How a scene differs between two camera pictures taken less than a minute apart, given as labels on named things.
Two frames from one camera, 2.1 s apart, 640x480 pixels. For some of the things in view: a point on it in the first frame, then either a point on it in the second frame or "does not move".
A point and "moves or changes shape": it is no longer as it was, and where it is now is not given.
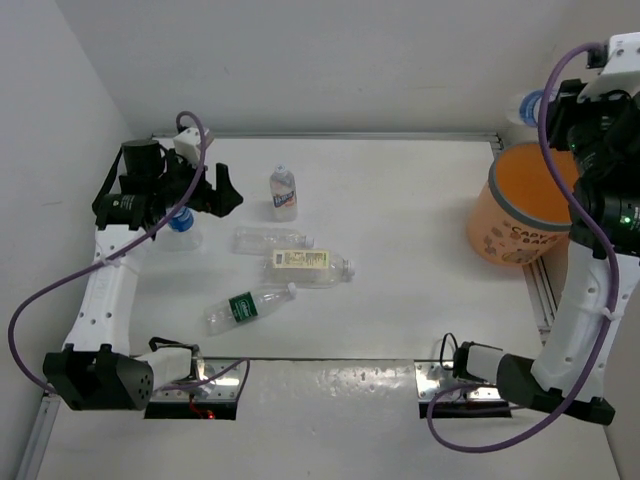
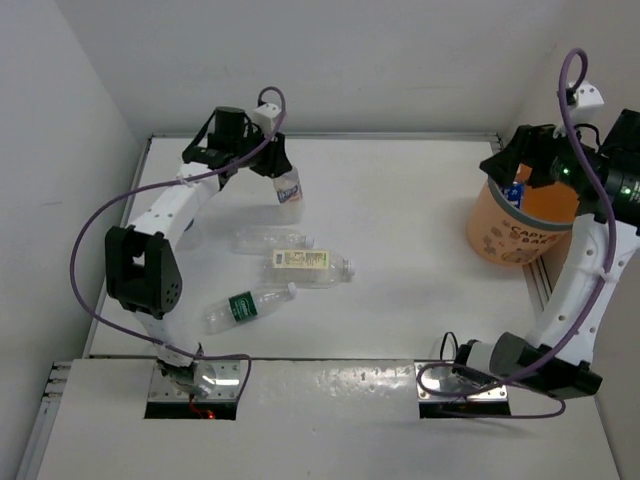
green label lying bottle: [242, 308] does not move
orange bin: [522, 214] does not move
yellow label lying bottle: [306, 268] does not move
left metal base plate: [224, 388] does not move
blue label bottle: [529, 107] to [514, 193]
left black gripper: [220, 200] to [274, 160]
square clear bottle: [283, 193] moves or changes shape
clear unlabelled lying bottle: [266, 240] does not move
